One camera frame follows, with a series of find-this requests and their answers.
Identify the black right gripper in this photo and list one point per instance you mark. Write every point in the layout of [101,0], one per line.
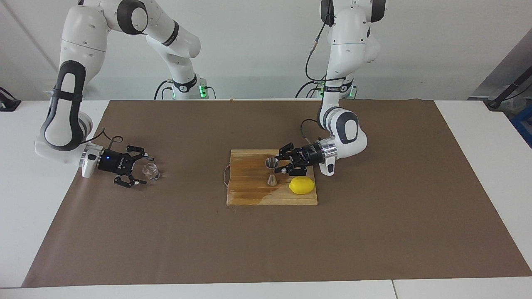
[114,162]

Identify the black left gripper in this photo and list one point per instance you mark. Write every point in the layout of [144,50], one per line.
[311,155]

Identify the small clear glass cup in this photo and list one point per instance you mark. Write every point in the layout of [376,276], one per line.
[151,172]

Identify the steel double jigger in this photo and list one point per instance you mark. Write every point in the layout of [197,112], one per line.
[272,174]

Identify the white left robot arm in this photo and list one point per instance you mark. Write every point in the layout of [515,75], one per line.
[347,41]

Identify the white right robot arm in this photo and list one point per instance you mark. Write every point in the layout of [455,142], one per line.
[79,41]

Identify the yellow lemon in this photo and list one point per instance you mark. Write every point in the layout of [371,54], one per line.
[301,186]

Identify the wooden cutting board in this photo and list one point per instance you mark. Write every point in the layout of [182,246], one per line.
[249,195]

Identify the brown paper table mat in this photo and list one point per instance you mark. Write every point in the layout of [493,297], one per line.
[166,232]

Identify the black table clamp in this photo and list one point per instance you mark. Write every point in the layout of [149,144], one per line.
[8,104]

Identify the black tripod pole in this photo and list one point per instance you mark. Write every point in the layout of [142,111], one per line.
[505,93]

